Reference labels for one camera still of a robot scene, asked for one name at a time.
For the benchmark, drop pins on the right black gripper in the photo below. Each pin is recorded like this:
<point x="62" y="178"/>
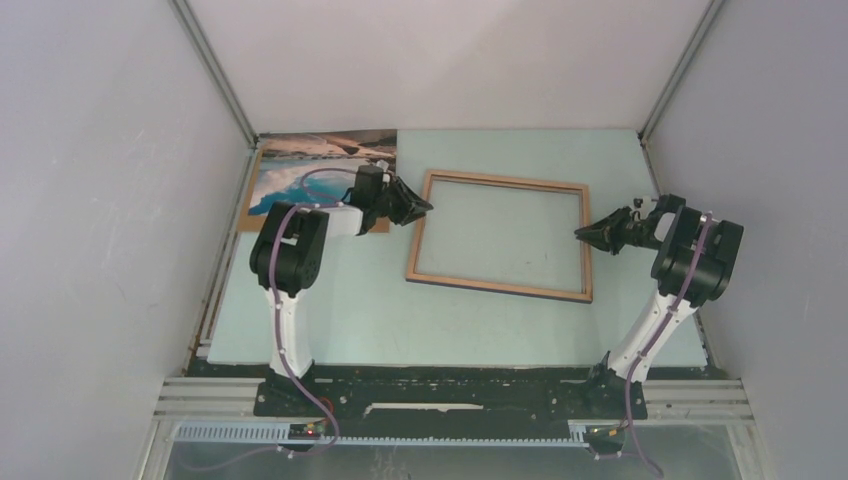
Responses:
<point x="603" y="233"/>

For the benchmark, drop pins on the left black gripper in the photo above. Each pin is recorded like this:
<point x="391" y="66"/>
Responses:
<point x="412" y="206"/>

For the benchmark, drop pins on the wooden picture frame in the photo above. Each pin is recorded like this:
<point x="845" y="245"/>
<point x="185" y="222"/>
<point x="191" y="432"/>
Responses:
<point x="497" y="288"/>

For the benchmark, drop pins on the landscape photo print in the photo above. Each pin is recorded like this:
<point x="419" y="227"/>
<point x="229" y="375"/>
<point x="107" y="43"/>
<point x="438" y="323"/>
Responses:
<point x="374" y="144"/>

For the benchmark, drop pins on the brown cardboard backing board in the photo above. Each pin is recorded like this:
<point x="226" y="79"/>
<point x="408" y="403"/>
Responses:
<point x="255" y="224"/>

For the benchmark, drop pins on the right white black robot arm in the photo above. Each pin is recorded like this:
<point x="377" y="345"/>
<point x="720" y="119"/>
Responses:
<point x="695" y="258"/>

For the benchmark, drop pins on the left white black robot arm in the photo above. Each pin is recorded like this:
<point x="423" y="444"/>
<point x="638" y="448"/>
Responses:
<point x="288" y="252"/>

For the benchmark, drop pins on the left corner aluminium profile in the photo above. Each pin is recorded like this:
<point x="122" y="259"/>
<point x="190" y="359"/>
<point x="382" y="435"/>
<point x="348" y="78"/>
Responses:
<point x="186" y="16"/>

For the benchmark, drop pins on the corner aluminium profile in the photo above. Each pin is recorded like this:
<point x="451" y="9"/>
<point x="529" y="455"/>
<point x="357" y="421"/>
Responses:
<point x="186" y="16"/>
<point x="681" y="68"/>

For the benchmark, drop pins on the right corner aluminium profile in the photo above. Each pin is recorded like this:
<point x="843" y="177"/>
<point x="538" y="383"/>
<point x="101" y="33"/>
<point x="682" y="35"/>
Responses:
<point x="681" y="68"/>

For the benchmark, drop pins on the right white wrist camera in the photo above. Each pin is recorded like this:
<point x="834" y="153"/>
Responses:
<point x="644" y="204"/>

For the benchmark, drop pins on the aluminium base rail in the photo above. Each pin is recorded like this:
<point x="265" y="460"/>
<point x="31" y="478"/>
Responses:
<point x="217" y="404"/>

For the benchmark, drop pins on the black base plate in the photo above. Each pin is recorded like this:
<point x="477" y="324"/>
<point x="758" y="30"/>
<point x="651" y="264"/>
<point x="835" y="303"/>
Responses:
<point x="449" y="403"/>

